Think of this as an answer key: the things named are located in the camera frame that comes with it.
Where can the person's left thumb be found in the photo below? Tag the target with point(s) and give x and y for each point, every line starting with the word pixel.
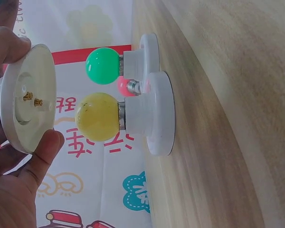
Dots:
pixel 10 45

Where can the person's left fingers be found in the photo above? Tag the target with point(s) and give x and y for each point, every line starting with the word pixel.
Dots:
pixel 46 152

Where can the small pink light bulb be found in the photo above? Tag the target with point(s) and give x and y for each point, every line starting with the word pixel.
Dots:
pixel 122 86

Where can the yellow light bulb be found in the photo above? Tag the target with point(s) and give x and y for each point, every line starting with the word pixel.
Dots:
pixel 97 116

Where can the white round lamp socket base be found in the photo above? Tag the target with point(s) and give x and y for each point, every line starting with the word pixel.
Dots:
pixel 35 99
pixel 156 114
pixel 147 54

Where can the person's left hand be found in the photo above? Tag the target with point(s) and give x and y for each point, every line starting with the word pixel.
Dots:
pixel 7 190

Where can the green light bulb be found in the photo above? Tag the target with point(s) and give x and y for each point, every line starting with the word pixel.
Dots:
pixel 102 65

